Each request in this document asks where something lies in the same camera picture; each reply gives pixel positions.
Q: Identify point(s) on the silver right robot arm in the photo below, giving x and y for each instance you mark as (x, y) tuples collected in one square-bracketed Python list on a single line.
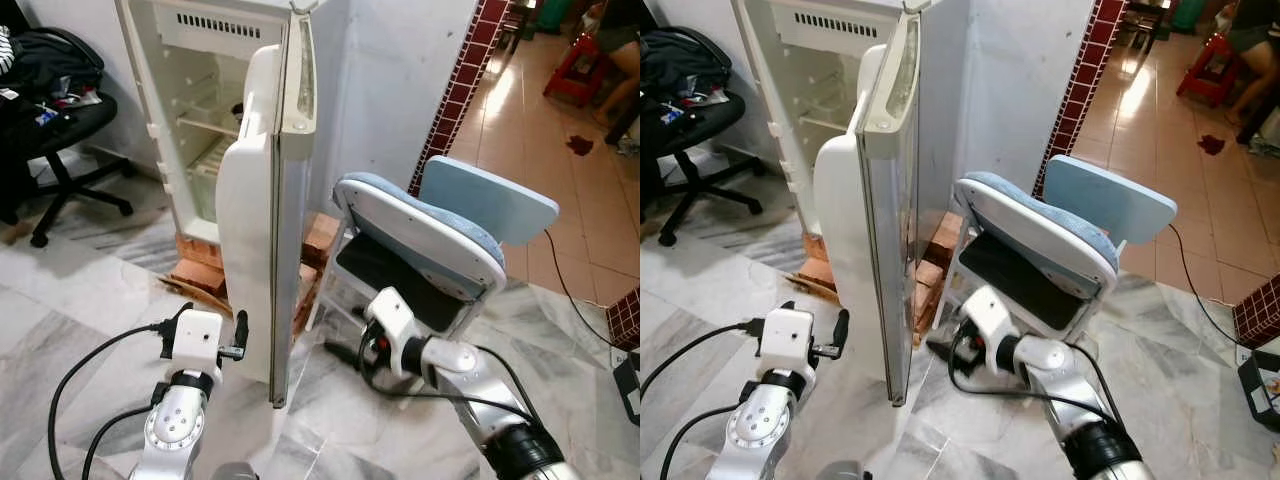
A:
[(460, 365), (1050, 360)]

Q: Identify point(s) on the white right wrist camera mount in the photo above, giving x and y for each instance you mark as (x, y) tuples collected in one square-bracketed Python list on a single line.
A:
[(390, 315), (990, 320)]

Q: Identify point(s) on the grey robot foot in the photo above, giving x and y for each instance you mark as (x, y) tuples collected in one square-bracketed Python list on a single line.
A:
[(842, 471)]

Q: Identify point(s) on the green bin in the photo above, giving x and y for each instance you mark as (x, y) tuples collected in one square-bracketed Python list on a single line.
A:
[(552, 15), (1187, 14)]

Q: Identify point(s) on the white mini fridge cabinet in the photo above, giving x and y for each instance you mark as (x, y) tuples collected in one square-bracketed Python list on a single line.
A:
[(190, 90), (800, 90)]

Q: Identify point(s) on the dark red rag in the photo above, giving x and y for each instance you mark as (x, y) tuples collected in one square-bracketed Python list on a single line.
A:
[(1212, 146), (579, 146)]

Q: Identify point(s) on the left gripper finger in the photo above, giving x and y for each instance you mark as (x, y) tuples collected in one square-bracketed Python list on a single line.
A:
[(182, 310), (785, 305), (241, 330), (842, 328)]

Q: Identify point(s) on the red plastic stool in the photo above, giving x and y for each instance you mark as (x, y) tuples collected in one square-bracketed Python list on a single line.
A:
[(580, 62), (1210, 65)]

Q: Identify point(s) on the black clothes pile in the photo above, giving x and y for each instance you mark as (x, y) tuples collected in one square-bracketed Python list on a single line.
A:
[(680, 60), (55, 60)]

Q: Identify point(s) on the red brick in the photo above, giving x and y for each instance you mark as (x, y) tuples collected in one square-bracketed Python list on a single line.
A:
[(306, 300), (200, 250), (818, 250), (200, 280), (930, 300), (322, 240), (820, 282), (942, 245)]

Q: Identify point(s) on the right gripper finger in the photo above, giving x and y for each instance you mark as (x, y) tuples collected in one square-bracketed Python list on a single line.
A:
[(342, 351), (940, 347)]

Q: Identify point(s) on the black office swivel chair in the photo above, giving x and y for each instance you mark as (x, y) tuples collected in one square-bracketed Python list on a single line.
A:
[(70, 115), (700, 112)]

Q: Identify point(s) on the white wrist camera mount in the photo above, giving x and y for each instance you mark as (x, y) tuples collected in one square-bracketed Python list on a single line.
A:
[(198, 338), (990, 320), (785, 338), (390, 315)]

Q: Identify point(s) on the standing person dark shorts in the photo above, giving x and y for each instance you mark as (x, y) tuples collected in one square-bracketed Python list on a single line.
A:
[(1255, 40), (620, 40)]

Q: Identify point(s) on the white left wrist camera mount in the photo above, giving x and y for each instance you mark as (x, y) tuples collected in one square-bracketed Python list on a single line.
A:
[(198, 338), (785, 338)]

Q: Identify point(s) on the black open box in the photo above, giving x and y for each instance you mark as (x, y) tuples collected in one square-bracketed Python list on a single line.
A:
[(628, 390), (1262, 390)]

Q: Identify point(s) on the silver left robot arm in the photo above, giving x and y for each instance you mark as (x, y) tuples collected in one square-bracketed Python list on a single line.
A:
[(175, 430), (755, 430)]

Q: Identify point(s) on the white folding chair blue cushions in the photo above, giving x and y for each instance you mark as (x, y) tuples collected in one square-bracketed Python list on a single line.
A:
[(1040, 225), (420, 225)]

